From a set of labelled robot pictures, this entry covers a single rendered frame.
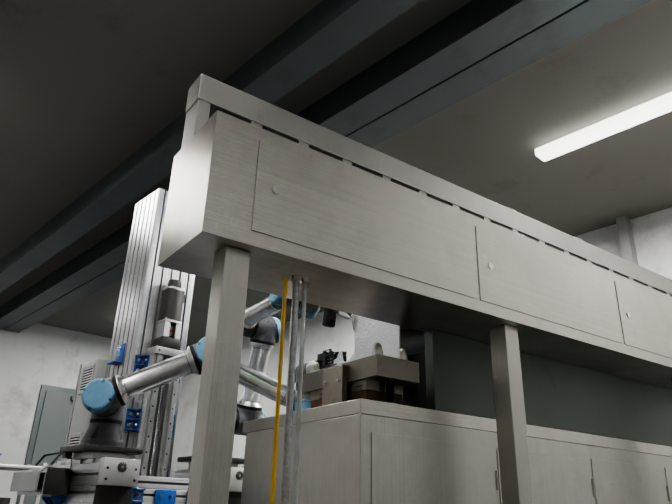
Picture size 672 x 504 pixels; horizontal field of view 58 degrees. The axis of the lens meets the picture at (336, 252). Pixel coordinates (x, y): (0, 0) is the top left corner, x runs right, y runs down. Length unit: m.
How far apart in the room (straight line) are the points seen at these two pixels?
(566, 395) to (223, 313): 1.44
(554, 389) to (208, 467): 1.41
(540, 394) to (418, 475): 0.65
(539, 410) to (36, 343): 8.34
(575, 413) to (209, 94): 1.64
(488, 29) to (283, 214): 2.10
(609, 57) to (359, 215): 2.62
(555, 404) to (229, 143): 1.46
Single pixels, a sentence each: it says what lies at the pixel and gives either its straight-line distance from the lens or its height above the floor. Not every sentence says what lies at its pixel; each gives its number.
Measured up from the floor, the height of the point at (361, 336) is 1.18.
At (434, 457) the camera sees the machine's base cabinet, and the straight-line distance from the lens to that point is 1.82.
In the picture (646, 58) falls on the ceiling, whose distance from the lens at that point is 4.01.
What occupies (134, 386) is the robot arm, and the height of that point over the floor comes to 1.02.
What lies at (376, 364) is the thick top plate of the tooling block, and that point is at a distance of 1.73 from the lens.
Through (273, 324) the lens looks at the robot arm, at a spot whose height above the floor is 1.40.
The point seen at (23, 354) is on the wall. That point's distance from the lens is 9.71.
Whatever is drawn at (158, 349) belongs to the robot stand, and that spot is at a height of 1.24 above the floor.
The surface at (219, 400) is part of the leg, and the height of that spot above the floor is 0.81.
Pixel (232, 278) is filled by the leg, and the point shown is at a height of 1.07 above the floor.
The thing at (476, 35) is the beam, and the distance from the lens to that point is 3.30.
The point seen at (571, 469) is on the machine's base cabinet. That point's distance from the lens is 2.31.
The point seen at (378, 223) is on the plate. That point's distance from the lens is 1.56.
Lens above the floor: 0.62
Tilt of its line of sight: 23 degrees up
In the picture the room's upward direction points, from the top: 2 degrees clockwise
